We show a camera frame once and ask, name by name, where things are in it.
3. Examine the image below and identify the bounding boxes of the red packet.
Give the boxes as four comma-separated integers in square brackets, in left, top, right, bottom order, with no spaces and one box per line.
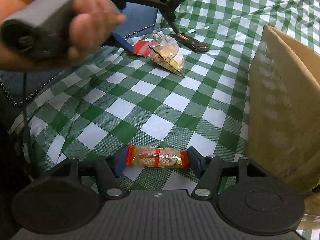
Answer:
[126,40,152,57]

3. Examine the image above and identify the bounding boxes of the blue sofa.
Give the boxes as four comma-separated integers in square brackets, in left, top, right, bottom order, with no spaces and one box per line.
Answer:
[1,3,158,107]

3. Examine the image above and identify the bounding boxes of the person left hand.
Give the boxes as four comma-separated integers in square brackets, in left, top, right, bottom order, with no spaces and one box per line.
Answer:
[1,0,126,72]

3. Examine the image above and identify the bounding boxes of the clear bag round biscuits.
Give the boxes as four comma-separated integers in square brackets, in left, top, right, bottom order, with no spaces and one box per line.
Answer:
[148,32,185,77]

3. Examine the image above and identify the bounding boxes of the brown cardboard box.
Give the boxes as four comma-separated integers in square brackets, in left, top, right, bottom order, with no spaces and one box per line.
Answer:
[247,25,319,230]

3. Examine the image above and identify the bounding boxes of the green white checkered cloth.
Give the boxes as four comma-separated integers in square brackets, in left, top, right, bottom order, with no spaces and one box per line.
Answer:
[10,0,320,240]

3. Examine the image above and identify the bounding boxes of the dark chocolate bar wrapper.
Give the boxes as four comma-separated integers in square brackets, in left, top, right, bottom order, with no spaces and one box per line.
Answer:
[170,33,210,53]

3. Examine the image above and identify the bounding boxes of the red peanut bar wrapper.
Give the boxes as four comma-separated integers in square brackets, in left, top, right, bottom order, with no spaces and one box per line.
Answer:
[126,145,189,168]

